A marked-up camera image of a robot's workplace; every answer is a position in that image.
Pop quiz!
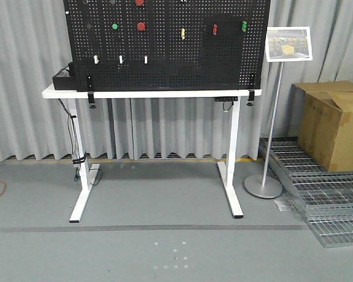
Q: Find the lower red mushroom button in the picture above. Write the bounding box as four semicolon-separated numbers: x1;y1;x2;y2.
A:
136;22;146;32

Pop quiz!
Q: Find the red mushroom button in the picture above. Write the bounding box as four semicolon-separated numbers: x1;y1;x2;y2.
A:
136;22;146;32
135;0;145;6

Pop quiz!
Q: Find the upper red mushroom button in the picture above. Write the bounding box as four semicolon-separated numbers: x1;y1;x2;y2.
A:
135;0;145;6

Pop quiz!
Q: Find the white standing desk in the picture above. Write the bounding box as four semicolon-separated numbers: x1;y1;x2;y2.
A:
42;85;262;219

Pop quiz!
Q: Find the desk control panel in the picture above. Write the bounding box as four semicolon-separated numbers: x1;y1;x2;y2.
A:
214;96;238;102

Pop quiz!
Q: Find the right black clamp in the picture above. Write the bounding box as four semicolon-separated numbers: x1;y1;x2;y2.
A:
247;73;255;107

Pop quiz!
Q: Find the black clamp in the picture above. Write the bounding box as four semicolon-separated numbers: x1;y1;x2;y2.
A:
247;73;255;107
86;75;96;109

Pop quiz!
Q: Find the left black clamp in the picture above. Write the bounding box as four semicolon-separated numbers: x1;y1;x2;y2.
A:
86;75;96;109

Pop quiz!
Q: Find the black perforated pegboard panel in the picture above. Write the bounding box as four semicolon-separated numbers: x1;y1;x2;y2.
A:
64;0;271;92

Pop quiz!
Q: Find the black electronics box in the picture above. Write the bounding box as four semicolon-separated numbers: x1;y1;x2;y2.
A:
52;62;77;90

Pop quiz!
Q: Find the silver sign stand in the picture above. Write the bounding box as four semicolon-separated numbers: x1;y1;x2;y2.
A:
244;26;313;199

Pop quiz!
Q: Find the cardboard box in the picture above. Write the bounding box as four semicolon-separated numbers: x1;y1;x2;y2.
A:
291;80;353;172

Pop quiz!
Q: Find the metal floor grating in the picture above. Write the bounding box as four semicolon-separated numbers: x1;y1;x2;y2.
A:
269;137;353;247

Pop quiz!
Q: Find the grey curtain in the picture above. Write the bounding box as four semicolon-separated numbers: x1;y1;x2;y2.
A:
0;1;353;160

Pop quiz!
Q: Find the black cable bundle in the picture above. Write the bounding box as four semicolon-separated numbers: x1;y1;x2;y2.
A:
57;98;103;186

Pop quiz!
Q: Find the green toggle switch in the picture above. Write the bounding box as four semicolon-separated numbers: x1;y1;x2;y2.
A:
242;21;248;32

